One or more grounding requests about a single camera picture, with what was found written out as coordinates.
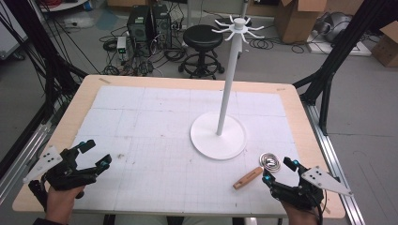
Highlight aluminium rail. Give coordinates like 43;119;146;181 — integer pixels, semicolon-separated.
301;101;366;225
0;123;53;205

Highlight wooden-handled coil whisk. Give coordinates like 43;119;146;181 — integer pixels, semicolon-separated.
232;152;282;190

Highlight white round table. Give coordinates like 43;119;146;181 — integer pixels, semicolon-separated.
38;0;90;13

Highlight small cardboard box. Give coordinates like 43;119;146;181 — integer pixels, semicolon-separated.
371;21;398;68

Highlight white hook rack stand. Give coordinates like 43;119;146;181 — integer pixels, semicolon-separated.
190;14;266;161

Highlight person's legs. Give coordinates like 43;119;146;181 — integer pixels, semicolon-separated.
114;214;252;225

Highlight person's right hand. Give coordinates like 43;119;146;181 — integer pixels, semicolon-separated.
281;200;321;225

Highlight grey rounded appliance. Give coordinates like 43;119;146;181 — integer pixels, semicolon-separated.
314;11;354;43

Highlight white flat board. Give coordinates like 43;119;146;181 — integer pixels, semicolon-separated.
305;31;373;57

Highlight black cable coil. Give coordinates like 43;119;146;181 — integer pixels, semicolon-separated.
249;37;274;51
102;38;119;53

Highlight black round stool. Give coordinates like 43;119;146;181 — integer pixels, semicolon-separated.
177;23;226;80

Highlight black metal frame stand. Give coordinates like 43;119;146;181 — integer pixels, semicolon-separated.
0;0;89;177
292;0;398;137

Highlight white grid mat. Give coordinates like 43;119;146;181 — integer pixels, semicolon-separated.
72;85;307;218

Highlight black computer tower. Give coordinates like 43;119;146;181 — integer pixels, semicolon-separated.
151;3;174;50
126;5;154;51

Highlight small silver box device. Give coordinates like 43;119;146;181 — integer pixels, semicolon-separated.
116;36;128;54

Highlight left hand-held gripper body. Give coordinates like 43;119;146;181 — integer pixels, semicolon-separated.
22;144;99;208

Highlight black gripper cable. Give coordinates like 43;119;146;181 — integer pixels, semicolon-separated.
312;187;329;225

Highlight person's left hand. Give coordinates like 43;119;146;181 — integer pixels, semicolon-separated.
44;183;86;225

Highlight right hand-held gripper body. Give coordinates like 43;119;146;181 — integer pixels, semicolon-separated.
269;165;354;211

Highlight large cardboard box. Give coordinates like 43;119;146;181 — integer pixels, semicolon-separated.
275;0;330;44

